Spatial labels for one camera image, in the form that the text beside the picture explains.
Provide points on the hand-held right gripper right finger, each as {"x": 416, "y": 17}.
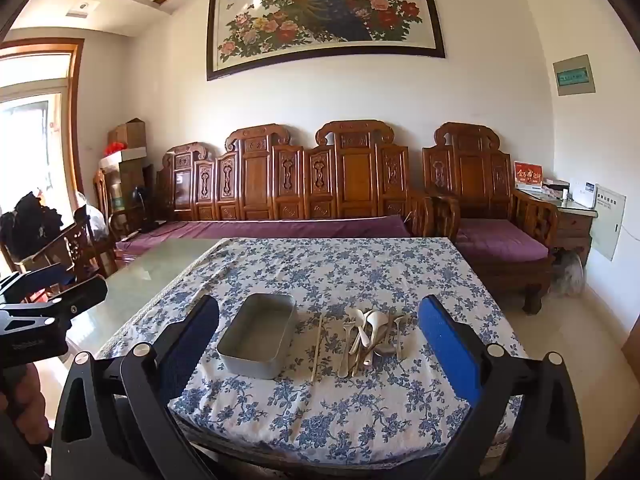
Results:
{"x": 445, "y": 350}

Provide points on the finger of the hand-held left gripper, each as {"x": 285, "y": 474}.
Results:
{"x": 82, "y": 296}
{"x": 50, "y": 276}

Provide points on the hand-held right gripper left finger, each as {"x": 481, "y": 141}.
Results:
{"x": 196, "y": 340}

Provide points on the grey plastic tray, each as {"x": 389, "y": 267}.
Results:
{"x": 250, "y": 347}

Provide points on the white plastic utensil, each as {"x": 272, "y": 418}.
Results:
{"x": 345, "y": 367}

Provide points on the person's left hand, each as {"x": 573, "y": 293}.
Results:
{"x": 20, "y": 410}

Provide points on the wooden dining chair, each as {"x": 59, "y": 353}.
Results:
{"x": 80, "y": 250}

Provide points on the black clothing pile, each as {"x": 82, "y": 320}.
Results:
{"x": 30, "y": 222}

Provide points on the white plastic bag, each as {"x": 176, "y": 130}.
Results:
{"x": 95, "y": 220}

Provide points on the black desk fan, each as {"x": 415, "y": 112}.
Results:
{"x": 142, "y": 205}

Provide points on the purple armchair cushion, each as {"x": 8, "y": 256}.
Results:
{"x": 500, "y": 242}

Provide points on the blue floral tablecloth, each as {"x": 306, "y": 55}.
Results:
{"x": 350, "y": 270}

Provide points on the long purple sofa cushion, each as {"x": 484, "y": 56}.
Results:
{"x": 275, "y": 230}

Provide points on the white flat box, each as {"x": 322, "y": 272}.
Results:
{"x": 125, "y": 157}

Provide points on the small white fan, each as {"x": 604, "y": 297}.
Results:
{"x": 570, "y": 275}

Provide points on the brown cardboard box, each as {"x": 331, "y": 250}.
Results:
{"x": 129, "y": 134}

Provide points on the long carved wooden sofa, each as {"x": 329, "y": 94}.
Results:
{"x": 260, "y": 180}

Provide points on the carved wooden armchair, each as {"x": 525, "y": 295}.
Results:
{"x": 470, "y": 175}

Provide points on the wooden side table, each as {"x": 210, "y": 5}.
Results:
{"x": 575, "y": 225}

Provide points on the red gift box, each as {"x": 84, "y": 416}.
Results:
{"x": 528, "y": 176}

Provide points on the white device box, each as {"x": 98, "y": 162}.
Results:
{"x": 584, "y": 194}

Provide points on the ceiling light panel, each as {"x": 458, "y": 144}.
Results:
{"x": 82, "y": 9}

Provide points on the framed peacock painting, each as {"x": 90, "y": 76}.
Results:
{"x": 325, "y": 10}

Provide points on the wooden window frame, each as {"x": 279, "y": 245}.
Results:
{"x": 74, "y": 110}

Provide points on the grey wall electrical panel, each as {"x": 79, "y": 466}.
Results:
{"x": 607, "y": 222}

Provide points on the green wall sign panel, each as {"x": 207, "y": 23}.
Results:
{"x": 574, "y": 76}

